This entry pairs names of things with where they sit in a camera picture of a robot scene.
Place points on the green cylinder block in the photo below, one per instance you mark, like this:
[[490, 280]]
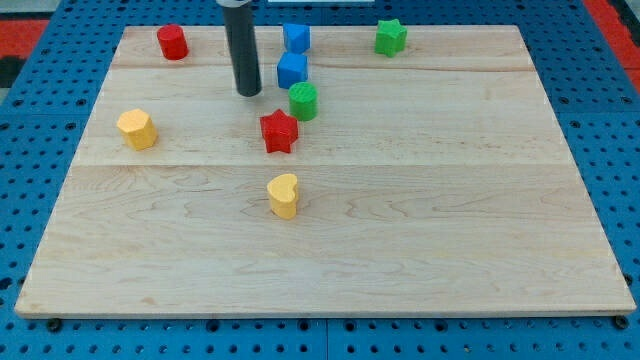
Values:
[[303, 101]]

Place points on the yellow heart block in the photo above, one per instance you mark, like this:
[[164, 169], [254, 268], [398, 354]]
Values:
[[283, 195]]

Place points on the light wooden board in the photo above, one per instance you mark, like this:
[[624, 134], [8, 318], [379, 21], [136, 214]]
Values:
[[437, 183]]

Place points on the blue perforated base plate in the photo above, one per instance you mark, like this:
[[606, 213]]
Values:
[[48, 106]]

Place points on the green star block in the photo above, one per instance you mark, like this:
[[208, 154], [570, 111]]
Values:
[[390, 37]]

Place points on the red cylinder block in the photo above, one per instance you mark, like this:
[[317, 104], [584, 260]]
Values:
[[172, 42]]

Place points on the yellow hexagon block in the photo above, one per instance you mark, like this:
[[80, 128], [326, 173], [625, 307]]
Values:
[[137, 129]]

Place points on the blue wedge block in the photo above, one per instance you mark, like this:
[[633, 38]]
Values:
[[297, 37]]

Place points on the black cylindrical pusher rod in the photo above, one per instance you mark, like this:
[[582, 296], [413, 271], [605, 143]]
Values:
[[241, 39]]

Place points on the red star block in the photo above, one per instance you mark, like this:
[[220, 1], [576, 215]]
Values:
[[279, 131]]

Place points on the blue cube block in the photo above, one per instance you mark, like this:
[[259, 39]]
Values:
[[291, 69]]

